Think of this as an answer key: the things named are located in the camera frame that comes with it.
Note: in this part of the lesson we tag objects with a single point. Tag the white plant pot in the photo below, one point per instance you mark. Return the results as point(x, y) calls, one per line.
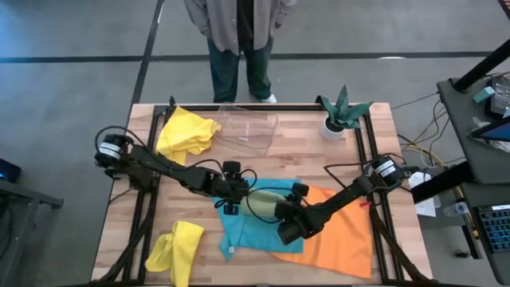
point(328, 133)

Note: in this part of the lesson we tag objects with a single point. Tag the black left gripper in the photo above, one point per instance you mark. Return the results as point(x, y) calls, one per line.
point(233, 189)

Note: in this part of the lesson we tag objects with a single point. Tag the small teal box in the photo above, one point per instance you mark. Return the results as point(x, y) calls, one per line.
point(483, 95)

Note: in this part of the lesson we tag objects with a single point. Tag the clear plastic bottle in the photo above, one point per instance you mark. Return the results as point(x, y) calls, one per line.
point(456, 209)

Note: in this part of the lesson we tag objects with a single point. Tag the dark grey metal stand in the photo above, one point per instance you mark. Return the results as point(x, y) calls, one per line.
point(24, 195)

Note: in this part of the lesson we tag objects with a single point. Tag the clear plastic bin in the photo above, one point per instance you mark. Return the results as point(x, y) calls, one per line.
point(251, 127)

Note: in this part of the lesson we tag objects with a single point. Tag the white paper sheet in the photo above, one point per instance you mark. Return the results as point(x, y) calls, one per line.
point(426, 207)

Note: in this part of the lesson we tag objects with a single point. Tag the small red tag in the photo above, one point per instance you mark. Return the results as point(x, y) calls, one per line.
point(364, 204)

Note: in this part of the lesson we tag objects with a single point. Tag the black aluminium table frame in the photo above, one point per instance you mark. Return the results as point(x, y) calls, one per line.
point(303, 107)

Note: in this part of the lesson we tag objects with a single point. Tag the green snake plant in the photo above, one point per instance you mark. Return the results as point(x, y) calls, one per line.
point(342, 113)

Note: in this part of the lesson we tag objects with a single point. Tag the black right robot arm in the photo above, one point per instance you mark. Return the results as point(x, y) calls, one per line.
point(346, 193)

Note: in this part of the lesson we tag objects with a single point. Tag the green microfiber towel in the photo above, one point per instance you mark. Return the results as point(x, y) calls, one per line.
point(263, 203)

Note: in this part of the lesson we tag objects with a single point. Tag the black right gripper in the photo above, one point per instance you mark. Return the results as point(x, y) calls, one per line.
point(303, 221)

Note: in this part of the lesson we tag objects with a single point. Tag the dark tablet screen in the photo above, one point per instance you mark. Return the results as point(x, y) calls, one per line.
point(494, 133)

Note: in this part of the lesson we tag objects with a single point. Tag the black keyboard green keys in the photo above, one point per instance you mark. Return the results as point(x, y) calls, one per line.
point(496, 229)

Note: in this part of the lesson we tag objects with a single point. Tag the orange microfiber towel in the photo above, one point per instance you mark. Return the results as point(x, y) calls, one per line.
point(342, 243)

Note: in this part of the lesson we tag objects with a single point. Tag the blue microfiber towel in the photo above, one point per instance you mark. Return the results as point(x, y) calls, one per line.
point(247, 235)

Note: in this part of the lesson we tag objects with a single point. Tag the dark device blue light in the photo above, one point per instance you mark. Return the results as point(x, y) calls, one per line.
point(8, 171)

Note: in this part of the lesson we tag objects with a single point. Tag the black electronic device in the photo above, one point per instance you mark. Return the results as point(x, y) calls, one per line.
point(501, 97)

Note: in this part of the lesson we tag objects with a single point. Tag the person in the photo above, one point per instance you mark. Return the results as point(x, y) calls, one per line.
point(223, 24)

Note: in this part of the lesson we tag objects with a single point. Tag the yellow microfiber towel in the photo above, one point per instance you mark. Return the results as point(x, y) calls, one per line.
point(183, 135)
point(175, 251)

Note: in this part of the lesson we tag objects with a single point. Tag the black metal pole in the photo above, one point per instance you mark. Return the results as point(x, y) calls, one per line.
point(482, 65)

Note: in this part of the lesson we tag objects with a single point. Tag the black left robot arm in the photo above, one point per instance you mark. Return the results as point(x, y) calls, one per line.
point(167, 165)

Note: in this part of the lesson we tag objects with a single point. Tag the dark grey desk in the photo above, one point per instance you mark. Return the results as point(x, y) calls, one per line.
point(458, 131)
point(502, 271)

